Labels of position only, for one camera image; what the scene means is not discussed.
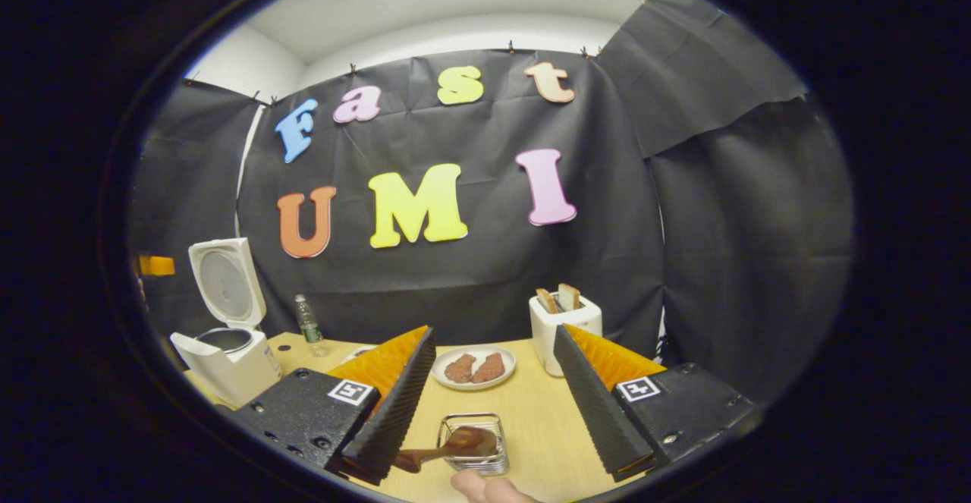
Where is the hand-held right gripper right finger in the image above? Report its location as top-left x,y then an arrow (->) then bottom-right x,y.
552,324 -> 762,483

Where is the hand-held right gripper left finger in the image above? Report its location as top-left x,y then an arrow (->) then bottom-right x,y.
228,326 -> 438,486

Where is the brown wooden spoon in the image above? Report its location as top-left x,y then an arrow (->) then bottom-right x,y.
393,426 -> 498,474

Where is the metal wire chopstick holder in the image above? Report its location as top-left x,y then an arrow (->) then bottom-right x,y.
437,413 -> 510,476

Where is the white rice cooker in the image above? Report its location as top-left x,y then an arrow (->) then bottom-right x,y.
170,237 -> 283,409

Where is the white round plate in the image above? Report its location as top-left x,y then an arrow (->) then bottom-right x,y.
431,345 -> 517,391

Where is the white toaster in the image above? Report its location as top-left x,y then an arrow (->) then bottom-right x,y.
529,294 -> 603,378

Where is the clear plastic water bottle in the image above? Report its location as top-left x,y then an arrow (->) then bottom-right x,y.
295,294 -> 330,357

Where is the black backdrop cloth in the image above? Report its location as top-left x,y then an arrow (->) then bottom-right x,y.
129,0 -> 856,405

